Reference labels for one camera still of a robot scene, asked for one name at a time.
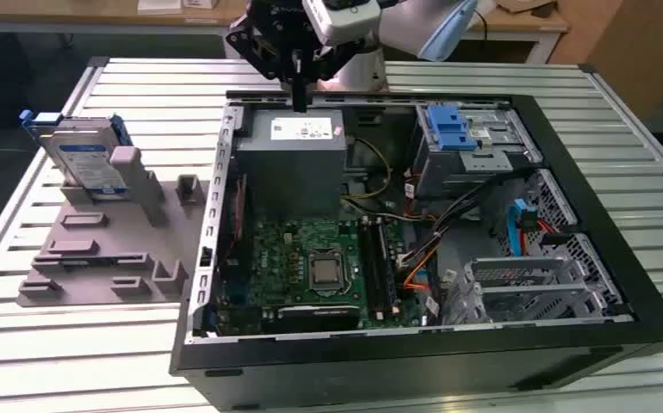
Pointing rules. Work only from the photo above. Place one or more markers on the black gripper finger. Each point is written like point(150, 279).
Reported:
point(336, 56)
point(255, 47)

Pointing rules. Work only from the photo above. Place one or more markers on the hard disk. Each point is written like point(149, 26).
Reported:
point(86, 163)

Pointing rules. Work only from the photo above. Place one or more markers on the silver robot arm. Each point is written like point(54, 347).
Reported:
point(444, 34)

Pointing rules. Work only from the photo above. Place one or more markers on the metal disk bay cage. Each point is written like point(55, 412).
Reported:
point(531, 290)

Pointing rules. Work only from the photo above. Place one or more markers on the white labelled box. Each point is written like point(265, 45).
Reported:
point(201, 3)

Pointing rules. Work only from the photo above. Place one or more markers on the white paper box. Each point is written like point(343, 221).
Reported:
point(157, 5)

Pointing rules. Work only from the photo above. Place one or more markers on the blue drive latch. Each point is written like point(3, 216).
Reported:
point(447, 129)

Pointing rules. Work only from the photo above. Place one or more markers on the grey power supply unit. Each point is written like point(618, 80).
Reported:
point(289, 180)

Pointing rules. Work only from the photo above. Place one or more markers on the wooden desk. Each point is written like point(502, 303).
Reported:
point(514, 21)

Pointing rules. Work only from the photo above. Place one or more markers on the metal optical drive cage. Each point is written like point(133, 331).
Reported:
point(439, 172)

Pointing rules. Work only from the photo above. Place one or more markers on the brown cardboard piece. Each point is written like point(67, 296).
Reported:
point(514, 5)

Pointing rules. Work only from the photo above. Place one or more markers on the green motherboard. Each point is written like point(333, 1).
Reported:
point(284, 241)

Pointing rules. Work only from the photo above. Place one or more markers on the grey parts rack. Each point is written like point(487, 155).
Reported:
point(124, 236)

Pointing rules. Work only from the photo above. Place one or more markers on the silver CPU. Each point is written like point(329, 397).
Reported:
point(325, 271)

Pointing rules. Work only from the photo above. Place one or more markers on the brown wooden cabinet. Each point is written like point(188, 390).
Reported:
point(640, 43)

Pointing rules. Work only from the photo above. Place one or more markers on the black graphics card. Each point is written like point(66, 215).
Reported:
point(312, 316)

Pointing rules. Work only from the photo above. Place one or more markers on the black PC case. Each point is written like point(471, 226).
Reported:
point(364, 357)

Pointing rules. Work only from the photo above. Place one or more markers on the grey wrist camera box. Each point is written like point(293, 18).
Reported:
point(341, 21)

